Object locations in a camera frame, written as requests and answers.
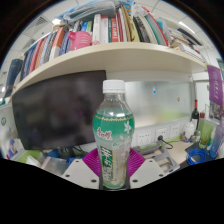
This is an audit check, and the white wall socket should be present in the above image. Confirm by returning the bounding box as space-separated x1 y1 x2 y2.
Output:
169 123 181 138
137 131 153 146
154 127 169 141

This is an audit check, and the green translucent cup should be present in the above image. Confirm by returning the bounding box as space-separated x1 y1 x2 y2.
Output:
199 119 214 149

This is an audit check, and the grey metal laptop stand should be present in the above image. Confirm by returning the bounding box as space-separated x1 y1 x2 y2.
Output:
138 139 181 174

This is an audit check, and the clear plastic box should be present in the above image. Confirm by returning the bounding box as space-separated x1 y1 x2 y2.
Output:
41 156 69 176

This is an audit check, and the purple hanging banner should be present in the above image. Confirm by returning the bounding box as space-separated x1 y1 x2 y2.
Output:
206 64 224 108

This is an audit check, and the black cable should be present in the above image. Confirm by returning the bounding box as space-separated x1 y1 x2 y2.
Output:
156 134 174 150

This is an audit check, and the translucent purple water bottle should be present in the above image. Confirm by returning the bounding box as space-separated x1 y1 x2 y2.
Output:
209 118 224 159

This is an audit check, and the white jar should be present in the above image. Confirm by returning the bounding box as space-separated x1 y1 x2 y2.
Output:
182 121 196 141

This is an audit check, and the coiled blue cable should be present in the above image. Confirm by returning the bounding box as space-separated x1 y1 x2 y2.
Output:
186 148 209 166

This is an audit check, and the green-labelled clear drink bottle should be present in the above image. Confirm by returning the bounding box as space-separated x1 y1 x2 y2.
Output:
92 79 136 190

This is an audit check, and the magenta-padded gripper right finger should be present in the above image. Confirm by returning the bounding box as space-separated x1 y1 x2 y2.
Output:
125 148 168 190

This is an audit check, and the black computer monitor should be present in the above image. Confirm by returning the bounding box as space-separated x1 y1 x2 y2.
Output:
11 69 108 151

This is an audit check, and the ceiling light panel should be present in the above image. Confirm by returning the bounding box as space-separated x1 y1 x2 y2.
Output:
178 21 198 34

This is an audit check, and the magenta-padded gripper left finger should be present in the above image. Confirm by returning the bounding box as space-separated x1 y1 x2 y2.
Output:
61 148 102 190

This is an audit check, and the beige shelf with books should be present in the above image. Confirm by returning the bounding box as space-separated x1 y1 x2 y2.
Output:
4 0 209 98

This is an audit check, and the dark wine bottle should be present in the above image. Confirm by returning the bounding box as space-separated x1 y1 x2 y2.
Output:
190 99 200 131

